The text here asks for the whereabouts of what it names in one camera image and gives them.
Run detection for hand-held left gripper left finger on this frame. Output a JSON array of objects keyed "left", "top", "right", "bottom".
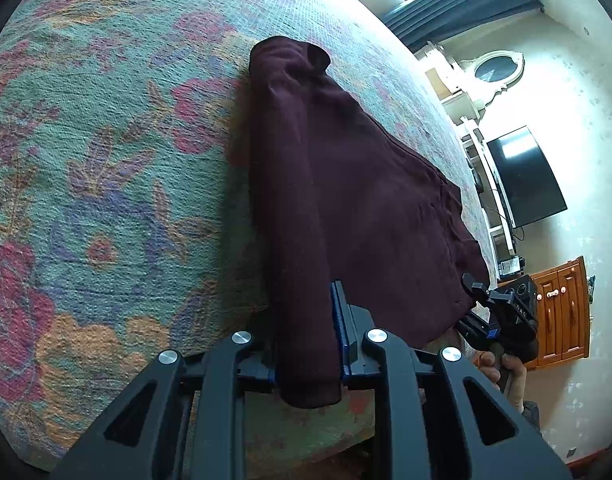
[{"left": 50, "top": 331, "right": 279, "bottom": 480}]

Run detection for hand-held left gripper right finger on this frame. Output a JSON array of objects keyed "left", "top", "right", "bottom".
[{"left": 330, "top": 281, "right": 573, "bottom": 480}]

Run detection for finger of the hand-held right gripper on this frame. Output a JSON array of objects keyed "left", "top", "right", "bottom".
[
  {"left": 455, "top": 311, "right": 504, "bottom": 350},
  {"left": 461, "top": 273, "right": 509, "bottom": 311}
]

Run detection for dark maroon pants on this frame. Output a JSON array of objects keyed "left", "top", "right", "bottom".
[{"left": 248, "top": 36, "right": 498, "bottom": 408}]

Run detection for person's right hand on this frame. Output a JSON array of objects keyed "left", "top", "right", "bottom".
[{"left": 478, "top": 350, "right": 529, "bottom": 412}]

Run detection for printed paper sign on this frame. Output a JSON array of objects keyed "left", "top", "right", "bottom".
[{"left": 498, "top": 257, "right": 527, "bottom": 279}]

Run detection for wooden cabinet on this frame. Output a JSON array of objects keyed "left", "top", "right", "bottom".
[{"left": 523, "top": 255, "right": 592, "bottom": 372}]

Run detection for white TV cabinet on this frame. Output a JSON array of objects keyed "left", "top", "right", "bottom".
[{"left": 458, "top": 117, "right": 526, "bottom": 281}]

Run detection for black flat television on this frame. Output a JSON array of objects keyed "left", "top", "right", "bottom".
[{"left": 486, "top": 125, "right": 569, "bottom": 229}]

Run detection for white vanity dresser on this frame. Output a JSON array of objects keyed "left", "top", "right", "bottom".
[{"left": 425, "top": 40, "right": 526, "bottom": 132}]

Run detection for dark blue curtain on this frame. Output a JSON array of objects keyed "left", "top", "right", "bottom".
[{"left": 383, "top": 0, "right": 545, "bottom": 54}]

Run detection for floral bed blanket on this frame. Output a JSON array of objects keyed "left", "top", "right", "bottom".
[{"left": 0, "top": 0, "right": 501, "bottom": 477}]

